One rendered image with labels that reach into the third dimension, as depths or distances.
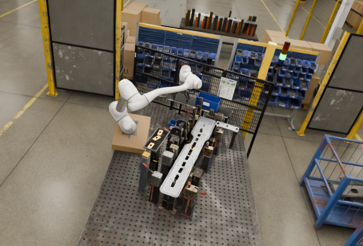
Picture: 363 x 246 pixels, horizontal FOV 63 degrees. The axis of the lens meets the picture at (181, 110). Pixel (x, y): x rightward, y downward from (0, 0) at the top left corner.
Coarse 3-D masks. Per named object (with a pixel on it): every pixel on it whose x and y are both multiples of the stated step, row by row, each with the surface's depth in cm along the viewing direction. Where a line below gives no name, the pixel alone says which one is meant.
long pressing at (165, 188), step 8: (200, 120) 369; (208, 120) 371; (208, 128) 357; (200, 136) 341; (208, 136) 343; (192, 144) 328; (200, 144) 330; (184, 152) 315; (192, 152) 316; (176, 160) 302; (184, 160) 304; (192, 160) 306; (176, 168) 293; (184, 168) 294; (168, 176) 282; (184, 176) 285; (168, 184) 274; (176, 184) 275; (168, 192) 266; (176, 192) 267
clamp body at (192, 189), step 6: (192, 186) 268; (186, 192) 267; (192, 192) 264; (186, 198) 271; (192, 198) 268; (186, 204) 276; (192, 204) 274; (180, 210) 287; (186, 210) 279; (192, 210) 286; (186, 216) 283
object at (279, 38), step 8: (264, 32) 626; (272, 32) 615; (280, 32) 623; (264, 40) 619; (272, 40) 568; (280, 40) 576; (288, 40) 584; (296, 40) 591; (296, 48) 567; (304, 48) 566; (312, 48) 569; (320, 48) 572; (328, 48) 580; (320, 56) 574; (328, 56) 573; (320, 64) 583; (312, 80) 603; (312, 88) 613; (312, 96) 623; (304, 104) 634
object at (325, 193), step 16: (320, 144) 400; (336, 160) 412; (304, 176) 431; (320, 192) 412; (336, 192) 343; (352, 192) 394; (320, 208) 387; (336, 208) 391; (352, 208) 395; (320, 224) 372; (336, 224) 369; (352, 224) 368
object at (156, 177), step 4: (156, 172) 277; (152, 176) 273; (156, 176) 272; (160, 176) 273; (152, 180) 275; (156, 180) 274; (160, 180) 276; (152, 184) 278; (156, 184) 276; (152, 188) 282; (156, 188) 280; (152, 192) 284; (156, 192) 282; (152, 196) 287; (156, 196) 285; (148, 200) 291; (152, 200) 290; (156, 200) 288; (156, 204) 289
